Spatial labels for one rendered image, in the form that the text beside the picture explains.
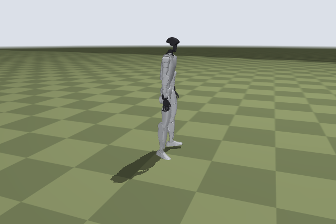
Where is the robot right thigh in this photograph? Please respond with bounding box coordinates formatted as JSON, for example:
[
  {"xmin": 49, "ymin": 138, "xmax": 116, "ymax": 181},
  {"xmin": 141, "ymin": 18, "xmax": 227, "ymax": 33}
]
[{"xmin": 159, "ymin": 96, "xmax": 171, "ymax": 129}]

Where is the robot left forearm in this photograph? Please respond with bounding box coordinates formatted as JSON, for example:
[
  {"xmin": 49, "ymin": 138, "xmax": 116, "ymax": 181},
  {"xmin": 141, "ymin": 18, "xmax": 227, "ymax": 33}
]
[{"xmin": 170, "ymin": 77, "xmax": 175, "ymax": 90}]

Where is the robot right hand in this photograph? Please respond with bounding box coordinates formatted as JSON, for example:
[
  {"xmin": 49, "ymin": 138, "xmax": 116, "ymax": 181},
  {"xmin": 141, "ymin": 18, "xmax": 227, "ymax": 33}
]
[{"xmin": 162, "ymin": 94, "xmax": 171, "ymax": 112}]

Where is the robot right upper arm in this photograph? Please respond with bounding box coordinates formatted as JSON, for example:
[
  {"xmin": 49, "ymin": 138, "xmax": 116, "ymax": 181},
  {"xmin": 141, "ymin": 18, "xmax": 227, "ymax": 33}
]
[{"xmin": 162, "ymin": 56, "xmax": 170, "ymax": 79}]

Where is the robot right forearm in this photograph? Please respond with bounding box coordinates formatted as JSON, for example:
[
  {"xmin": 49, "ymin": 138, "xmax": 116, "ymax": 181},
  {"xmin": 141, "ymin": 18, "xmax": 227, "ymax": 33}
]
[{"xmin": 161, "ymin": 76, "xmax": 169, "ymax": 98}]

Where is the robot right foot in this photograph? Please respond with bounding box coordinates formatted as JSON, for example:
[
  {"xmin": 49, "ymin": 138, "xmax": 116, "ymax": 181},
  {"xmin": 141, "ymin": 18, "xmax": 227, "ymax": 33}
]
[{"xmin": 156, "ymin": 150, "xmax": 171, "ymax": 160}]

